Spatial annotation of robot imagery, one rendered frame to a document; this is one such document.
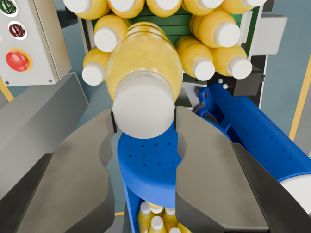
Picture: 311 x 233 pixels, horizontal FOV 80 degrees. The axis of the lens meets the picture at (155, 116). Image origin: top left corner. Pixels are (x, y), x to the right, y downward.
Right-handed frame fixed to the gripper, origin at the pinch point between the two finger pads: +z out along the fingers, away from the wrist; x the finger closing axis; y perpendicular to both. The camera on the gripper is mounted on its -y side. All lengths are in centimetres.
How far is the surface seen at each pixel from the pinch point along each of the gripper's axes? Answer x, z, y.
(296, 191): 53, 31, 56
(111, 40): -5.9, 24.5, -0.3
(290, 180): 48, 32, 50
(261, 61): 80, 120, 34
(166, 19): 5.6, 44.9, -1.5
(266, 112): 108, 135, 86
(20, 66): -22.8, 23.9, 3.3
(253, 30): 25.8, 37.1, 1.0
